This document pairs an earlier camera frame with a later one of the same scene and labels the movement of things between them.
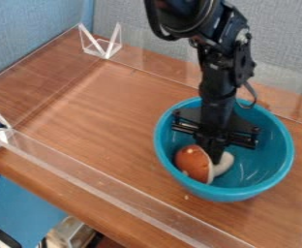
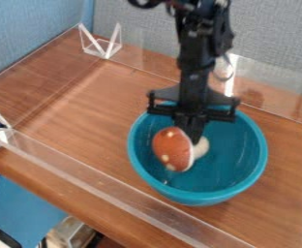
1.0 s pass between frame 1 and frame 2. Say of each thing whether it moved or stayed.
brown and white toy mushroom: moved
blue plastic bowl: moved
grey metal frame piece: stayed
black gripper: moved
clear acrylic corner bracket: stayed
